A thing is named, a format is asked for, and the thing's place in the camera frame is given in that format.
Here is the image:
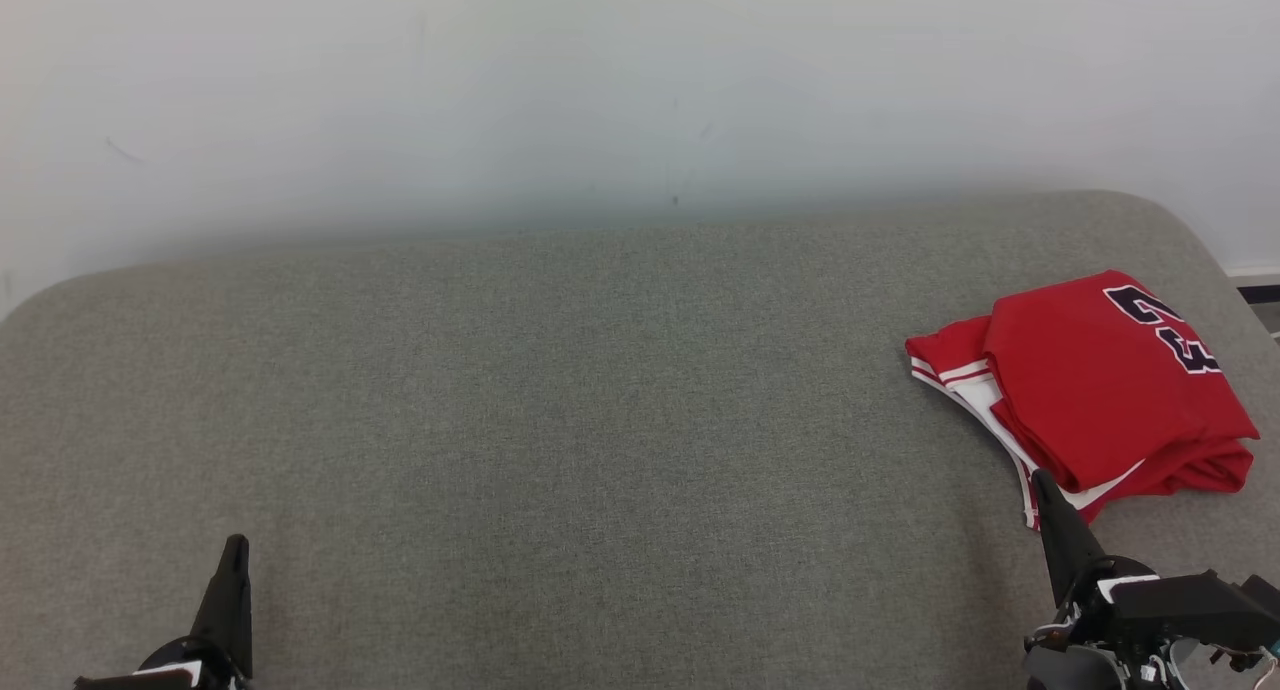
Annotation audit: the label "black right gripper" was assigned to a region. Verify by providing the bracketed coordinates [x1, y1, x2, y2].
[1030, 470, 1280, 671]

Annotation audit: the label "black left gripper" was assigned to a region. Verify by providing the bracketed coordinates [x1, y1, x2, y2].
[73, 535, 254, 690]

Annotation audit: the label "red shirt with white sleeves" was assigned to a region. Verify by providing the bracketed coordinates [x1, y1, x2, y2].
[905, 270, 1261, 531]

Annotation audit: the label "red shorts with white trim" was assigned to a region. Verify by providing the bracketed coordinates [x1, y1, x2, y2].
[1085, 438, 1256, 526]

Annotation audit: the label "grey fabric sofa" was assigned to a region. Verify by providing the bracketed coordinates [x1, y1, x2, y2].
[0, 190, 1280, 690]

